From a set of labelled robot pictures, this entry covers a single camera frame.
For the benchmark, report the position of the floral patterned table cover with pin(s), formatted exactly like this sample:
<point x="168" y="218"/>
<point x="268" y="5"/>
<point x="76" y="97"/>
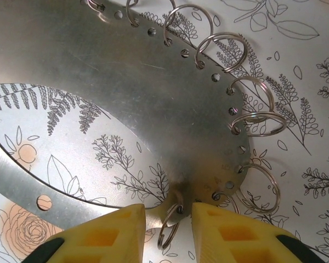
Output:
<point x="304" y="82"/>

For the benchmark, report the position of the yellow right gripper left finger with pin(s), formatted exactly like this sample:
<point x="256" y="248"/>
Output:
<point x="98" y="241"/>

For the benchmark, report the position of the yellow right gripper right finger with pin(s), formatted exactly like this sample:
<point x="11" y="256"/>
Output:
<point x="235" y="241"/>

